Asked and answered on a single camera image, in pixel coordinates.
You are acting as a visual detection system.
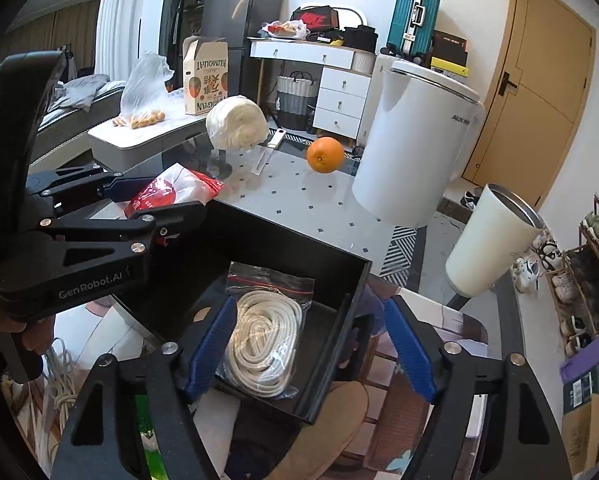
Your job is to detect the black boxes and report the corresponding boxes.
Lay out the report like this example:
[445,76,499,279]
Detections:
[432,30,469,61]

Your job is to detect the white handled utensil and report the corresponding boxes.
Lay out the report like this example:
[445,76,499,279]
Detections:
[252,128,287,176]

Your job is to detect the shoe rack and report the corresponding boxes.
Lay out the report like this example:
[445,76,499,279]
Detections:
[544,150,599,361]

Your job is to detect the white sneakers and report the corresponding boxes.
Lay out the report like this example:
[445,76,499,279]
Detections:
[513,255,543,291]

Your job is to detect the dark refrigerator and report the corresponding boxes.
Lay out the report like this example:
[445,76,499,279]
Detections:
[199,0,290,111]

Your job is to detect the yellow box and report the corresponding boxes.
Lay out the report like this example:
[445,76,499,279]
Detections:
[431,57,469,77]

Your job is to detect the white curtain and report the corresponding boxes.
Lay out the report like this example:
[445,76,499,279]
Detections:
[96,0,172,91]

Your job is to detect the black storage box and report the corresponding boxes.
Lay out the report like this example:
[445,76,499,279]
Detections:
[112,200,373,426]

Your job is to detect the wooden door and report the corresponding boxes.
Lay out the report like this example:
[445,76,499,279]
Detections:
[462,0,595,208]

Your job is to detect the snack bag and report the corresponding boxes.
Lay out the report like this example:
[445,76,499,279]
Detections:
[262,20,307,38]

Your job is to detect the bed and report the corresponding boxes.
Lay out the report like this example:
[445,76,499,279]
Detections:
[29,75,130,171]

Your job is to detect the cardboard fruit box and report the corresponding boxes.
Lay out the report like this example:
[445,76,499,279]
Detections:
[182,36,230,117]

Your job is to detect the white desk with drawers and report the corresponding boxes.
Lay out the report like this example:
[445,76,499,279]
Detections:
[249,37,377,141]

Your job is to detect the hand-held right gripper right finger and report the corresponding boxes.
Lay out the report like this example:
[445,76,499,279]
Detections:
[382,296,565,480]

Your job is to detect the teal suitcase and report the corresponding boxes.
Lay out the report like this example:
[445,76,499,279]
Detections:
[387,0,441,58]

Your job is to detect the printed desk mat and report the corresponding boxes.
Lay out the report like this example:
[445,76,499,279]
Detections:
[54,285,490,480]

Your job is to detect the white wrapped round bundle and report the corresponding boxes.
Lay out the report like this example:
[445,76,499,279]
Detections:
[206,95,269,151]

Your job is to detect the red and white packet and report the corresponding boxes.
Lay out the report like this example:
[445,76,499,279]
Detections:
[124,162,225,218]

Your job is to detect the orange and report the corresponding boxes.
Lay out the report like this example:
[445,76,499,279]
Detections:
[307,136,346,175]

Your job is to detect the purple box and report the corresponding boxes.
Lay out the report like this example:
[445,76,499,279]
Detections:
[559,332,599,386]

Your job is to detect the white tumbler cup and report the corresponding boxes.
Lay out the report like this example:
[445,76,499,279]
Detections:
[445,183,545,297]

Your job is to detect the striped floor rug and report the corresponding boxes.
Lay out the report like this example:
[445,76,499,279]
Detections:
[379,225,419,286]

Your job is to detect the dark wardrobe shelf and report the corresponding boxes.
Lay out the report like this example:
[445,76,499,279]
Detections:
[162,0,210,76]

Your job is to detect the person's left hand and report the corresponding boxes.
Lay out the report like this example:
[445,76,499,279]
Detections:
[0,307,56,358]

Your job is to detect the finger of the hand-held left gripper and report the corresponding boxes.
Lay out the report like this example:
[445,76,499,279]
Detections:
[26,162,152,211]
[38,201,207,249]

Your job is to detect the red and black bag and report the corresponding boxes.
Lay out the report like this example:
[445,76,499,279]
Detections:
[292,6,340,38]

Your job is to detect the white side table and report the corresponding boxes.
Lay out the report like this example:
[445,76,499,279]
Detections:
[88,110,215,173]

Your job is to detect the white bucket-shaped appliance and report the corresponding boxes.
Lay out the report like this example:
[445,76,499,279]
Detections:
[352,59,486,226]

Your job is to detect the clear plastic bag of fruit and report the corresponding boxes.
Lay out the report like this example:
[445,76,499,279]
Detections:
[113,52,176,131]

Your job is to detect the grey blanket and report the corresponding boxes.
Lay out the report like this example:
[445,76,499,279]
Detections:
[49,74,111,113]

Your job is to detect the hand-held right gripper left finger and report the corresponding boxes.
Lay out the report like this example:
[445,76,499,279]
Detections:
[49,295,240,480]

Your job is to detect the woven basket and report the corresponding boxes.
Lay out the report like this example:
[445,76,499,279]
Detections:
[276,72,320,131]

